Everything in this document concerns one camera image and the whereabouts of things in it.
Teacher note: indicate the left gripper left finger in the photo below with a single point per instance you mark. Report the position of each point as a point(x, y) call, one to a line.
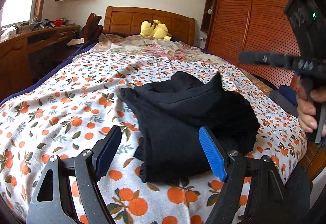
point(52, 200)

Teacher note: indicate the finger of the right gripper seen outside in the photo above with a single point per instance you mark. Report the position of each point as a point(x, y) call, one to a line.
point(275, 60)

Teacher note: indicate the black trench coat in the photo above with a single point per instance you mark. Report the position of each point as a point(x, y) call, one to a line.
point(170, 114)

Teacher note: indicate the person's right hand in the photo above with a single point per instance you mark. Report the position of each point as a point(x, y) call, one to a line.
point(306, 110)

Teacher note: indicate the wooden louvered wardrobe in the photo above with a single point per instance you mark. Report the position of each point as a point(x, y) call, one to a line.
point(233, 26)

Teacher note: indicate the floral pink blanket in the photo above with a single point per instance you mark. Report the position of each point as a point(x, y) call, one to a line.
point(137, 44)

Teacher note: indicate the yellow plush toy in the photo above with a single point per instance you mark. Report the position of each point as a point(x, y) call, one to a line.
point(155, 29)

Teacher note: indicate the wooden desk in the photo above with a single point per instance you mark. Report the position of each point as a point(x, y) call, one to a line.
point(15, 71)

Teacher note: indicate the wooden chair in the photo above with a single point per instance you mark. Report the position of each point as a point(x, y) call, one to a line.
point(92, 28)

